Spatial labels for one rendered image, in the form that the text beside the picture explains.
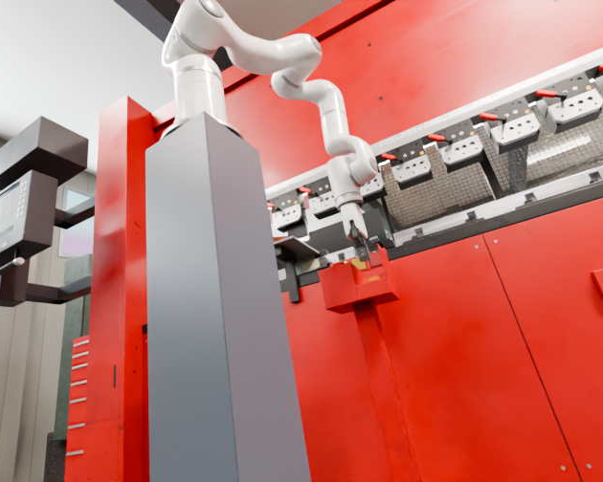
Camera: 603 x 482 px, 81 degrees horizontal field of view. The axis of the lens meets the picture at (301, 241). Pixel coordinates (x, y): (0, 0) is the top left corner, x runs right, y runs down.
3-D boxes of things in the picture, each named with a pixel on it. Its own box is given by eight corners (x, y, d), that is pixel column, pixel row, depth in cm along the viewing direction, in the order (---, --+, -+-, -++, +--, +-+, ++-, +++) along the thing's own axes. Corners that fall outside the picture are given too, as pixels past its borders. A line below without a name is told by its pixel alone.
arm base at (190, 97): (204, 106, 69) (197, 40, 76) (141, 149, 77) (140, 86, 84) (261, 150, 85) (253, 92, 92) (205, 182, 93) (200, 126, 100)
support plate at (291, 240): (254, 251, 142) (254, 249, 142) (284, 265, 165) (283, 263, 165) (293, 237, 136) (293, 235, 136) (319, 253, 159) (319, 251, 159)
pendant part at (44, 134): (-39, 303, 167) (-12, 156, 199) (21, 308, 189) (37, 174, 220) (21, 273, 148) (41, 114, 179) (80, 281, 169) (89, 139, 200)
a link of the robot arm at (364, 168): (368, 108, 120) (384, 181, 107) (331, 132, 129) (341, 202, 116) (353, 93, 114) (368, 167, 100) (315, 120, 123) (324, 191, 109)
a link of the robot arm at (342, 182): (368, 193, 110) (344, 206, 115) (357, 157, 114) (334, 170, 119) (354, 187, 104) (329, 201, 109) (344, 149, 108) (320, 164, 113)
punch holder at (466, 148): (444, 164, 142) (432, 132, 148) (446, 174, 150) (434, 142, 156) (484, 150, 137) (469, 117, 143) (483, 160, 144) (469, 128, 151)
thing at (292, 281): (279, 299, 133) (271, 247, 141) (296, 304, 146) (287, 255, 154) (288, 296, 132) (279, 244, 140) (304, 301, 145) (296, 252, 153)
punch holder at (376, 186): (351, 199, 156) (344, 168, 162) (357, 206, 163) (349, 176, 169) (385, 186, 151) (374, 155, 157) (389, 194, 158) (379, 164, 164)
